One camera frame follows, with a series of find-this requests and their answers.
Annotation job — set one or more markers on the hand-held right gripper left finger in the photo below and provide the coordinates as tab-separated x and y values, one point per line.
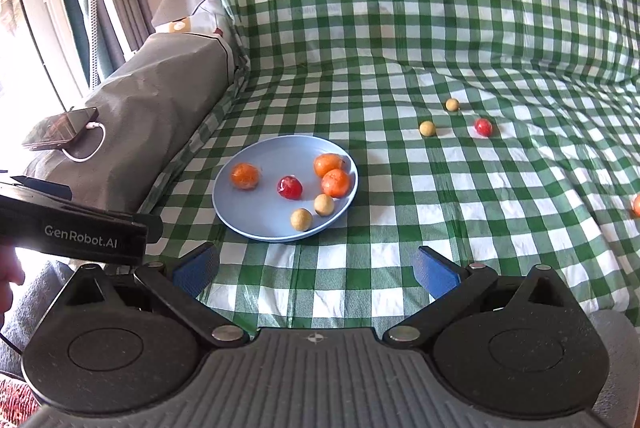
195	269

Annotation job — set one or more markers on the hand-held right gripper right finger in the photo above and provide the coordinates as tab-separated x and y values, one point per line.
440	275

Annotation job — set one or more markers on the light blue plate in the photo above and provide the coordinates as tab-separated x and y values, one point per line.
260	213

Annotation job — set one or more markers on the plastic-wrapped orange mandarin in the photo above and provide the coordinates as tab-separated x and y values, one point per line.
245	175

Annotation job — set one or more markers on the tan longan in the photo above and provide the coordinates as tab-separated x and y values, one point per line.
323	204
427	128
452	104
301	219

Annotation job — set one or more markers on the small red fruit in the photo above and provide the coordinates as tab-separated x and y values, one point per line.
483	127
289	187

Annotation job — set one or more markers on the person's left hand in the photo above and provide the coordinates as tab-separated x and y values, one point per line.
9	275

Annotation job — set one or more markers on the black smartphone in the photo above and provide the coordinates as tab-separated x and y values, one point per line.
60	127

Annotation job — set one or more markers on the grey sofa cover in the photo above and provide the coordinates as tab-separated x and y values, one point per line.
150	98

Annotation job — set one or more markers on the red patterned rug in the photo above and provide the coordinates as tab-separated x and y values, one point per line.
15	400

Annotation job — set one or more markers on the green checked cloth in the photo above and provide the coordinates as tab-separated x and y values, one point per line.
400	33

